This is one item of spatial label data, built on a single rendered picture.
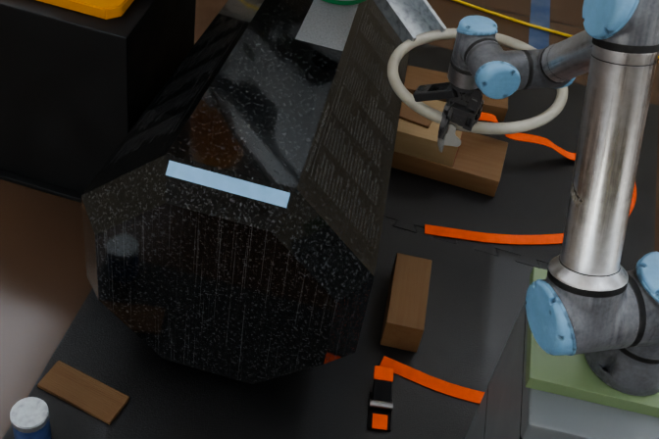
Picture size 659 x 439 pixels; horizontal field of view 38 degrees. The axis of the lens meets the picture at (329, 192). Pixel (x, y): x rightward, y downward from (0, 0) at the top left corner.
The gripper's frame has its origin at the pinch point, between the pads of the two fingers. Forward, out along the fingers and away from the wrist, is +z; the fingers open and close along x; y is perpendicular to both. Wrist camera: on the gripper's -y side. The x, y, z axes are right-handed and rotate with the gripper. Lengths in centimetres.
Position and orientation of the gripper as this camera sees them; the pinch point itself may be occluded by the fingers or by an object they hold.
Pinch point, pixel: (443, 140)
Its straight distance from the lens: 251.6
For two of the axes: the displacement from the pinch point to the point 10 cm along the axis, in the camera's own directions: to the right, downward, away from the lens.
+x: 4.4, -5.7, 6.9
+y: 8.9, 3.6, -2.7
